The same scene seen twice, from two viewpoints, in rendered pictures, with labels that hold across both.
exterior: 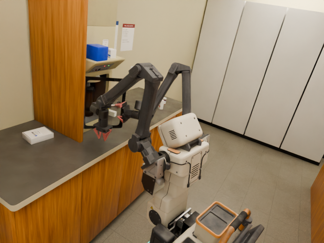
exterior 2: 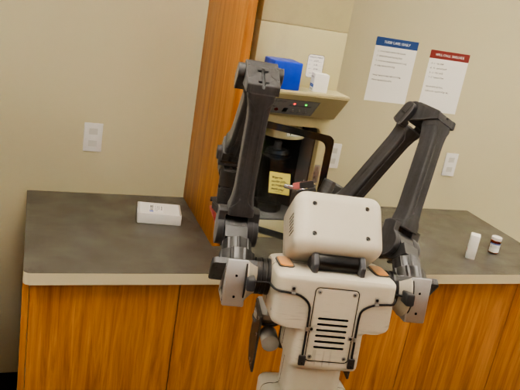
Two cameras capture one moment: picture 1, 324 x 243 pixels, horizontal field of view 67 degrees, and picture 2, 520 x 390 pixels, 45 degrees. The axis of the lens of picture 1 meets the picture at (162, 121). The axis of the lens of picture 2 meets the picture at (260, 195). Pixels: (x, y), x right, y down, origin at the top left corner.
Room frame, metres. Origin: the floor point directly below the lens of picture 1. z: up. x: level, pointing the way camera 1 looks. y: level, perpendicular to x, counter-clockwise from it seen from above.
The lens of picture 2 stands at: (0.10, -0.93, 1.80)
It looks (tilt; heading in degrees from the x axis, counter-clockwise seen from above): 18 degrees down; 43
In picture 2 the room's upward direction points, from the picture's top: 10 degrees clockwise
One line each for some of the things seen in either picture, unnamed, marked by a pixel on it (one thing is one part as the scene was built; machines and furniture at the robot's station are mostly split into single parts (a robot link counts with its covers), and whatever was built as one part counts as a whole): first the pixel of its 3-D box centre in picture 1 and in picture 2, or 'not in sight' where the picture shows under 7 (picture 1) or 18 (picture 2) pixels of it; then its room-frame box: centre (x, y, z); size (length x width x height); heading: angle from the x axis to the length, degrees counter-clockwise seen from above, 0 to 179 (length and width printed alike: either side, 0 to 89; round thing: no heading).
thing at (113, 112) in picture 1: (104, 104); (281, 183); (1.66, 0.44, 1.19); 0.30 x 0.01 x 0.40; 115
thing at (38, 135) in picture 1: (38, 135); (159, 213); (1.45, 0.82, 0.96); 0.16 x 0.12 x 0.04; 147
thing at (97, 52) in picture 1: (97, 52); (282, 73); (1.64, 0.50, 1.56); 0.10 x 0.10 x 0.09; 65
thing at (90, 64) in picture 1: (104, 65); (298, 104); (1.71, 0.47, 1.46); 0.32 x 0.11 x 0.10; 155
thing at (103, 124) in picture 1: (102, 122); (226, 196); (1.32, 0.35, 1.21); 0.10 x 0.07 x 0.07; 69
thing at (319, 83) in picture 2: (111, 53); (319, 82); (1.76, 0.44, 1.54); 0.05 x 0.05 x 0.06; 55
